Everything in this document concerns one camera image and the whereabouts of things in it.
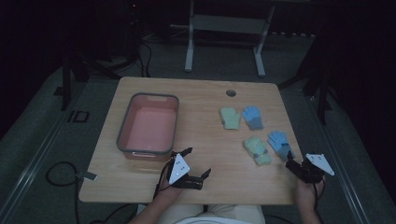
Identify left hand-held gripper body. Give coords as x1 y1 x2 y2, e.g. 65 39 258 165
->
155 151 204 191

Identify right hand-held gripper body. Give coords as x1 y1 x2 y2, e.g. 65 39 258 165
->
292 152 336 185

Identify blue glove with grey cuff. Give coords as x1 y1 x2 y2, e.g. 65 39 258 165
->
241 105 265 131
266 130 296 162

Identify pink basin with grey rim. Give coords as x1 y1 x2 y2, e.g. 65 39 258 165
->
116 91 180 162

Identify person's left hand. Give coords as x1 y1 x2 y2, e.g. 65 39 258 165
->
158 177 186 201

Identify person's right hand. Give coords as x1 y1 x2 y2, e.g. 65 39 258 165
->
294 176 327 213

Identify green mitten with blue pattern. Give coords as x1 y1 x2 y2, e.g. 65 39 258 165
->
242 135 273 167

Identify person's light trousers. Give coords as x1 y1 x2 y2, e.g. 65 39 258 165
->
135 203 267 224

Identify plain green mitten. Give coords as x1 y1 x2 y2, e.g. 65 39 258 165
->
219 106 242 131

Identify black tripod stand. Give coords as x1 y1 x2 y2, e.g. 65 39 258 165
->
53 36 124 112
277 29 335 126

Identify left hand-held gripper cable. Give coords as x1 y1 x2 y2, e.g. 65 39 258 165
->
152 160 174 200

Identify hand-held gripper cable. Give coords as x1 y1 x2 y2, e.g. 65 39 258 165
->
152 160 174 200
312 178 327 224

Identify right hand-held gripper cable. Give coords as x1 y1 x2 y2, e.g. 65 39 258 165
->
312 178 327 224

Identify black floor cable loop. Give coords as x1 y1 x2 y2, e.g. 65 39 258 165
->
45 161 82 224

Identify white metal desk frame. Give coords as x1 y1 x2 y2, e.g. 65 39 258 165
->
169 0 276 78

